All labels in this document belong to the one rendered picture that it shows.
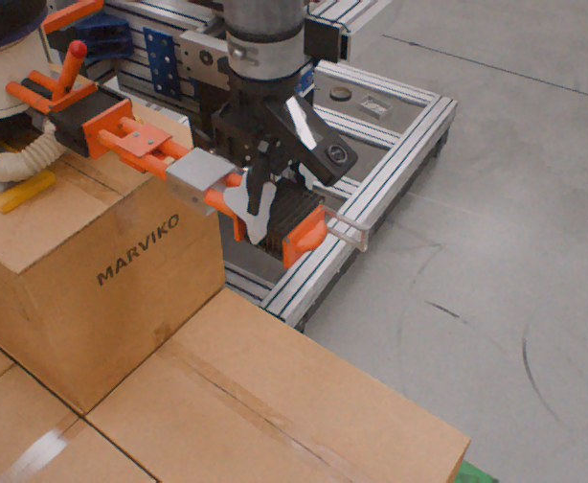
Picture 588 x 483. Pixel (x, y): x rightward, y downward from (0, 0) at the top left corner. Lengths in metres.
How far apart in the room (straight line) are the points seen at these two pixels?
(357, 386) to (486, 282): 1.05
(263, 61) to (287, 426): 0.76
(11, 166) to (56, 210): 0.09
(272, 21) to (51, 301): 0.60
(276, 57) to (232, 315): 0.82
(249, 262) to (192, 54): 0.77
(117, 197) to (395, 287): 1.28
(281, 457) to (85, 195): 0.56
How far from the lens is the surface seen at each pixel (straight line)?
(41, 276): 0.99
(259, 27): 0.59
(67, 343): 1.11
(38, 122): 1.09
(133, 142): 0.89
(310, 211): 0.74
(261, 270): 1.86
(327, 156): 0.64
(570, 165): 2.79
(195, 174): 0.81
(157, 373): 1.28
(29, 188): 1.06
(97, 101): 0.98
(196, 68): 1.34
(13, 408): 1.32
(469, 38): 3.55
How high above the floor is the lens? 1.60
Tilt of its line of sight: 46 degrees down
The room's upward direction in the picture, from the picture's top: straight up
